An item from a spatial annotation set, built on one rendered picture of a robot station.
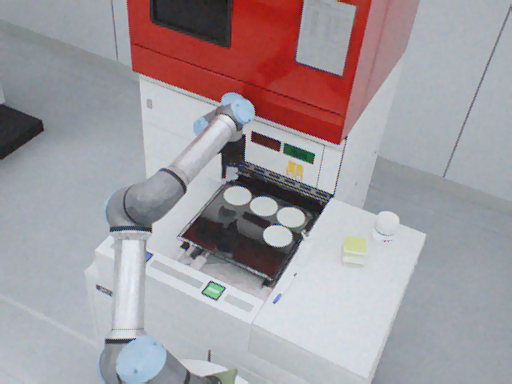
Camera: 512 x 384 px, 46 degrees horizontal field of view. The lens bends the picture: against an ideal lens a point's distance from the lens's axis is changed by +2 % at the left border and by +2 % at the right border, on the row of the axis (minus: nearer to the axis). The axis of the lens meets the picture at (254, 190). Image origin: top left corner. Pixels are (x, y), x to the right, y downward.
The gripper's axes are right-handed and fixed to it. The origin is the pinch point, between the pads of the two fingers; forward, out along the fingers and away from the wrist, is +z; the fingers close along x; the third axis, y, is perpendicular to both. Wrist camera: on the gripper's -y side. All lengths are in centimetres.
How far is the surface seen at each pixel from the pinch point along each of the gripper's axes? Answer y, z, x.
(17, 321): -89, 97, 9
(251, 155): 10.5, -4.1, 9.8
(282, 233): 21.2, 7.2, -18.8
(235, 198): 5.1, 7.2, -1.6
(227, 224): 2.1, 7.2, -15.1
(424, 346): 99, 97, -3
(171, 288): -15.0, 2.3, -47.6
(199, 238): -7.4, 7.3, -22.0
